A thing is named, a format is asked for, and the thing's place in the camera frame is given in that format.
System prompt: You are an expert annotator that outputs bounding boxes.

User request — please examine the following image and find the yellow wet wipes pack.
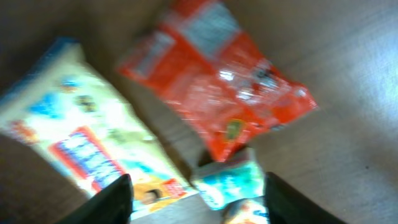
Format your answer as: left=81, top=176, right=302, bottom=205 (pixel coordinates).
left=1, top=37, right=196, bottom=219

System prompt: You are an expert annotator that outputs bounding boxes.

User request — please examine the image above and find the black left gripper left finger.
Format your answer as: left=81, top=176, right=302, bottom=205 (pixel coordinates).
left=56, top=174, right=134, bottom=224

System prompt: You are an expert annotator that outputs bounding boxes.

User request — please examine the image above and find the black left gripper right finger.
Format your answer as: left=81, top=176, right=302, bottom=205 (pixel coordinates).
left=264, top=172, right=345, bottom=224

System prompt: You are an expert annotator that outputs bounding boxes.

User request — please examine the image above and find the red snack bag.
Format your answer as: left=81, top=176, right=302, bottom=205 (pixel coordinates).
left=118, top=1, right=317, bottom=162

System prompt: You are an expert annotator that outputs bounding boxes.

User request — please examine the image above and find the teal tissue pack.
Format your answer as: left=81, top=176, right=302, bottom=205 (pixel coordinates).
left=190, top=148, right=265, bottom=210

